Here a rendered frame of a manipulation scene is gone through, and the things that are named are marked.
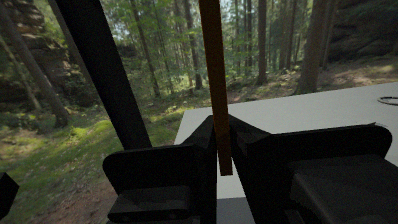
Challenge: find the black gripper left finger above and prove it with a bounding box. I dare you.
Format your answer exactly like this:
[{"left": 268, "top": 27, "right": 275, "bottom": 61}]
[{"left": 102, "top": 115, "right": 217, "bottom": 224}]

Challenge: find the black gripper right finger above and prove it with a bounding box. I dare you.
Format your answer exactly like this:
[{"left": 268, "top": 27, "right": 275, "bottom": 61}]
[{"left": 228, "top": 114, "right": 392, "bottom": 224}]

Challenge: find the black loop with thin straight handle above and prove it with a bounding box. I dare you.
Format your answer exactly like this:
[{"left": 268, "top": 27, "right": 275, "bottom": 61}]
[{"left": 345, "top": 119, "right": 376, "bottom": 126}]

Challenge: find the orange handle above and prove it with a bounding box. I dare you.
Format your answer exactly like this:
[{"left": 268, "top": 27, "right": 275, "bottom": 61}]
[{"left": 198, "top": 0, "right": 233, "bottom": 176}]

